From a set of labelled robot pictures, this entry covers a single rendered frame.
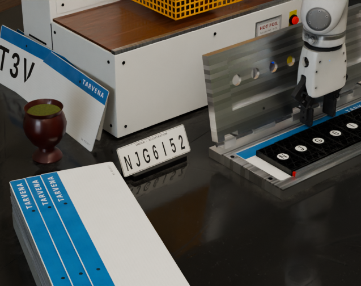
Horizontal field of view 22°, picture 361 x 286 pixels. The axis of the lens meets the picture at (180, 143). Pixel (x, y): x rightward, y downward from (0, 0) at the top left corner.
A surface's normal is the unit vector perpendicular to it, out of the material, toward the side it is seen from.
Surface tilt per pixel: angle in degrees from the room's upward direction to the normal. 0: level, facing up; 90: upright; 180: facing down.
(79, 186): 0
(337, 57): 88
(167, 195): 0
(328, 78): 88
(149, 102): 90
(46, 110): 0
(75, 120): 69
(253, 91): 79
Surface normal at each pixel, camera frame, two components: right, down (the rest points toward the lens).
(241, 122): 0.61, 0.20
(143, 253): 0.00, -0.88
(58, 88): -0.77, -0.06
